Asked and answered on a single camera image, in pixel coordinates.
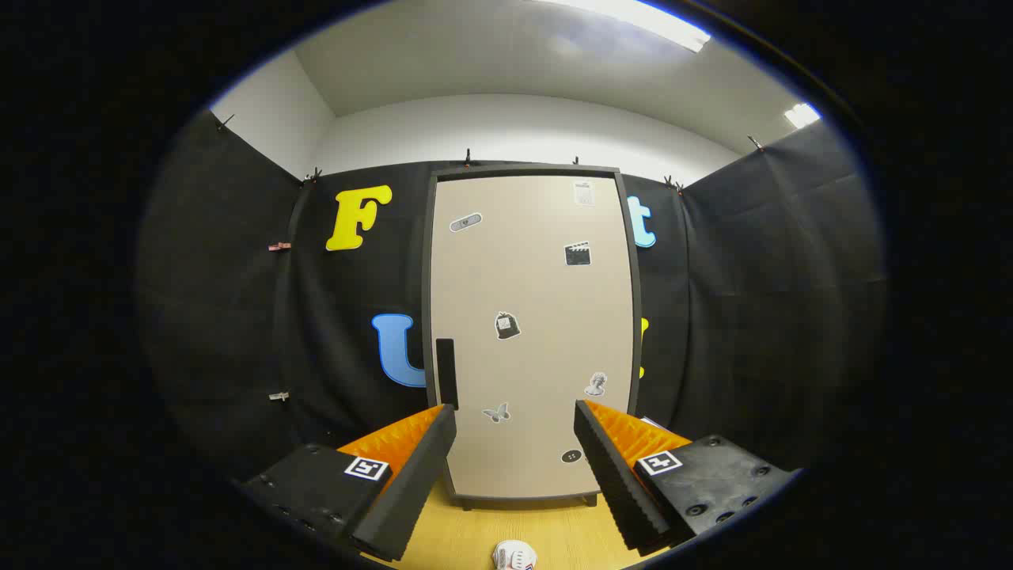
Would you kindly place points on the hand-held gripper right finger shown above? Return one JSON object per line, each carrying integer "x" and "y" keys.
{"x": 613, "y": 467}

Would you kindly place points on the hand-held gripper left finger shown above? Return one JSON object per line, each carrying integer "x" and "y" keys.
{"x": 419, "y": 467}

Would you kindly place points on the white canvas shoe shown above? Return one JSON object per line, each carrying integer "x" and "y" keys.
{"x": 514, "y": 556}

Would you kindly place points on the grey shoe cabinet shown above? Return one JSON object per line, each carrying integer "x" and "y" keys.
{"x": 522, "y": 169}

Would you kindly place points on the black backdrop cloth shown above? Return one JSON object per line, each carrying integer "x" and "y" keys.
{"x": 752, "y": 301}

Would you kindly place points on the small ceiling light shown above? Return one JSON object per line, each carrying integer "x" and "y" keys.
{"x": 802, "y": 115}

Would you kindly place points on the long ceiling light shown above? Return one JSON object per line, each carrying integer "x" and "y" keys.
{"x": 657, "y": 24}

